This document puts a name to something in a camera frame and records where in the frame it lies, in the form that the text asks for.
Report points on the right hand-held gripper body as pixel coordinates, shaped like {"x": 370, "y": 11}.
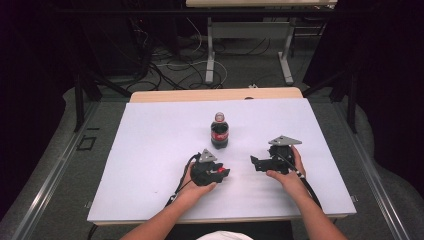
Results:
{"x": 281, "y": 158}

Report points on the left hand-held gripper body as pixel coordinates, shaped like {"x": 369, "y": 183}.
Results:
{"x": 203, "y": 173}

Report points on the red bottle cap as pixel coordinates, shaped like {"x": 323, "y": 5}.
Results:
{"x": 221, "y": 170}

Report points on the dark cola bottle red label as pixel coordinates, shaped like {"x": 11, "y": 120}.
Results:
{"x": 219, "y": 136}

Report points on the person's left hand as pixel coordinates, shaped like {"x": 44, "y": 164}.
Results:
{"x": 191, "y": 193}

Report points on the person's right hand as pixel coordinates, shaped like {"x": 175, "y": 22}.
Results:
{"x": 290, "y": 183}

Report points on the person's white shirt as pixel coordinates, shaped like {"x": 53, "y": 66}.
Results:
{"x": 225, "y": 236}

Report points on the dark cloth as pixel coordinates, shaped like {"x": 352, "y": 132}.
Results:
{"x": 266, "y": 230}

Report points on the white table mat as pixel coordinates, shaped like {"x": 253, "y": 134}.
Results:
{"x": 150, "y": 140}

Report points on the light wooden table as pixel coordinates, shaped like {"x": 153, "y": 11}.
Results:
{"x": 213, "y": 94}

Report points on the small white plug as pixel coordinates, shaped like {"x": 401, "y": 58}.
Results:
{"x": 253, "y": 86}

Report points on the black metal stand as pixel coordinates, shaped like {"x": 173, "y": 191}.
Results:
{"x": 79, "y": 106}
{"x": 351, "y": 103}

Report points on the white desk with metal legs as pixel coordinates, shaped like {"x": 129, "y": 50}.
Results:
{"x": 250, "y": 30}

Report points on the dark curtain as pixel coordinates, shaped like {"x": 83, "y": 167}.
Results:
{"x": 390, "y": 83}
{"x": 30, "y": 83}

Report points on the metal floor rail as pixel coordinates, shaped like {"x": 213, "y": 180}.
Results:
{"x": 50, "y": 186}
{"x": 373, "y": 180}

